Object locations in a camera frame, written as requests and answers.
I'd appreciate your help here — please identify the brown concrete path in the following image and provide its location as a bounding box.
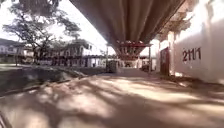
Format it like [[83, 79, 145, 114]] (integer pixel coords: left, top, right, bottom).
[[0, 68, 224, 128]]

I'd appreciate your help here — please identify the two-storey building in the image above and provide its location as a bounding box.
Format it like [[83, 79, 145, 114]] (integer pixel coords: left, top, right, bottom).
[[34, 39, 108, 68]]

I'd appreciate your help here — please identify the covered walkway roof with posts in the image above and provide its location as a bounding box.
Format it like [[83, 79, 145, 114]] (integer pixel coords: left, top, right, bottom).
[[68, 0, 188, 73]]

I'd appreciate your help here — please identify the large tree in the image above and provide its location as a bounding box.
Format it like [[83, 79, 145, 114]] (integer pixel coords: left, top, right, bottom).
[[1, 0, 83, 65]]

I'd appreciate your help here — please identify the white building with red door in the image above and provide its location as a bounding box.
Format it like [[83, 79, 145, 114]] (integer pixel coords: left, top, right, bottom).
[[149, 0, 224, 85]]

